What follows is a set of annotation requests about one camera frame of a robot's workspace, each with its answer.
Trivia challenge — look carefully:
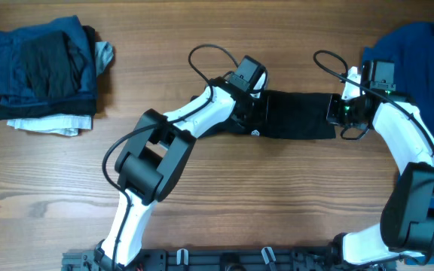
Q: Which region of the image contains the black polo shirt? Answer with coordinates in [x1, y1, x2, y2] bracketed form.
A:
[201, 89, 338, 141]

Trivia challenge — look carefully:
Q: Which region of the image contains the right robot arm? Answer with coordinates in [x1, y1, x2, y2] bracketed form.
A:
[327, 61, 434, 267]

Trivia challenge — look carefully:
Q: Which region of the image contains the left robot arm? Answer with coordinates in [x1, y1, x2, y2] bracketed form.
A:
[94, 56, 268, 270]

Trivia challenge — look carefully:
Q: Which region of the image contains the blue shirt on right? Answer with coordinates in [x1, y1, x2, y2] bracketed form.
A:
[360, 21, 434, 266]

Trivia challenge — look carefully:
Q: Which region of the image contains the folded white garment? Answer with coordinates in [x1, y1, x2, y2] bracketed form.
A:
[7, 41, 115, 137]

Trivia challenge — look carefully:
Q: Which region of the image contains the folded black garment on top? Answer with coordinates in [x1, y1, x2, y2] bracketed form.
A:
[20, 31, 87, 100]

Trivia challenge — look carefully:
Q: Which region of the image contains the folded blue garment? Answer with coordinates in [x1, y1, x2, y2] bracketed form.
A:
[0, 15, 97, 108]

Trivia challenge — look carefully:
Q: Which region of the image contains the folded black garment underneath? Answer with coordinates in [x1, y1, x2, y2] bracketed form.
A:
[0, 26, 96, 120]

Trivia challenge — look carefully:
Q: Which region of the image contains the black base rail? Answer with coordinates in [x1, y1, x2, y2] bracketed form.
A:
[61, 247, 396, 271]

